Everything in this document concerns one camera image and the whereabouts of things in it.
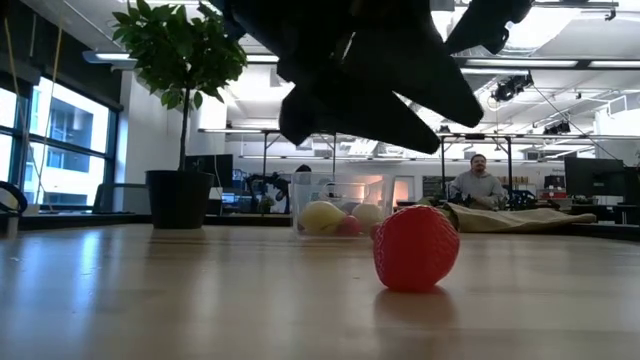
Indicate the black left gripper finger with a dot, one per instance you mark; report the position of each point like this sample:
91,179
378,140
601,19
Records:
350,120
425,75

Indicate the clear plastic tupperware container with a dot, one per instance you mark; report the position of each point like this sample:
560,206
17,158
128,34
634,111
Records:
305,192

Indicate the small yellow lemon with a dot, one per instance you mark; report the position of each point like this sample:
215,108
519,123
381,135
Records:
367,214

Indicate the large yellow lemon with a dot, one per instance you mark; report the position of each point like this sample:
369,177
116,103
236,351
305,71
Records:
320,217

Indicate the red cherry with stem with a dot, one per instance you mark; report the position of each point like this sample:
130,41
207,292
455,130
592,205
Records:
349,226

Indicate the large red strawberry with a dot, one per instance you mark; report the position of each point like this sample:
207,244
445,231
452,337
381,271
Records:
416,248

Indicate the black background robot arm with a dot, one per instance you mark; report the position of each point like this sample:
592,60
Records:
265,187

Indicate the person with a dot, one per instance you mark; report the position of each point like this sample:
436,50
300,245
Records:
302,168
478,181

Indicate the black ceiling spotlight cluster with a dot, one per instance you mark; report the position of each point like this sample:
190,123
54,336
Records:
510,87

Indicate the artificial green leafy tree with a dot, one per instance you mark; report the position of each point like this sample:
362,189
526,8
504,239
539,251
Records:
180,55

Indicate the black monitor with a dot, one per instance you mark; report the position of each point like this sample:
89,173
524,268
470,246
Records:
632,186
595,175
215,170

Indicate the brown paper bag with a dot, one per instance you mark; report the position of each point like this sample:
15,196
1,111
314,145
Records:
515,220

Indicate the black plant pot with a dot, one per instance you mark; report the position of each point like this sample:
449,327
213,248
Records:
179,199

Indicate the large window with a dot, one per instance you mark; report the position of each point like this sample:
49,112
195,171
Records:
70,125

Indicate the black gantry frame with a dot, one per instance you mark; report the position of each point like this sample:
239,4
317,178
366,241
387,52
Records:
475,136
265,150

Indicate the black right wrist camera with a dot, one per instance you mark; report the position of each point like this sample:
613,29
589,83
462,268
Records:
487,25

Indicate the silver ceiling air duct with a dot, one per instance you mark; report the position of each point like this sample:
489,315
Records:
555,20

